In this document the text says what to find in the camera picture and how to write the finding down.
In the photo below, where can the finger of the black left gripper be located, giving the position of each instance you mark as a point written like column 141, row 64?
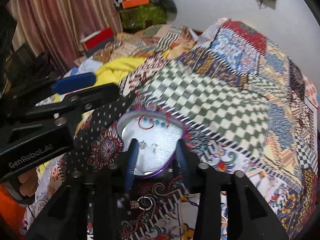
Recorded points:
column 73, row 83

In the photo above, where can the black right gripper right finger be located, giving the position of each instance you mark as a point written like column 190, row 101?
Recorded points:
column 249, row 215

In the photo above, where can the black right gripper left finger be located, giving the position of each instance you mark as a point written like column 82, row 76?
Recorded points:
column 65, row 214

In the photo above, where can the purple round jewelry tin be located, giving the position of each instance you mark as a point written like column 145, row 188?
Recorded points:
column 159, row 131

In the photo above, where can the left human hand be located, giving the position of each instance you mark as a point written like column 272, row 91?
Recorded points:
column 23, row 188

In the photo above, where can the yellow blanket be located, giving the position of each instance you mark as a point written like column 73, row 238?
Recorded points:
column 115, row 70

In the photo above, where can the red white box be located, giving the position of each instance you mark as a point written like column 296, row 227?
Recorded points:
column 96, row 38

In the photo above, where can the silver pendant earring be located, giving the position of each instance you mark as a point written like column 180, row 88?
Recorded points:
column 142, row 144

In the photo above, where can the striped pink curtain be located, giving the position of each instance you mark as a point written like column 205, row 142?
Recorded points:
column 59, row 25

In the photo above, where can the green patterned box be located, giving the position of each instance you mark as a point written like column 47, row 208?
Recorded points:
column 142, row 16

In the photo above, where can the orange box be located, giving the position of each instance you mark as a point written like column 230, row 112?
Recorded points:
column 134, row 3

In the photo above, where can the colourful patchwork bedspread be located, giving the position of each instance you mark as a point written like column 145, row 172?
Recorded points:
column 245, row 104

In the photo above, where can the dark green cushion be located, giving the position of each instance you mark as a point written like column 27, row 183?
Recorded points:
column 170, row 7

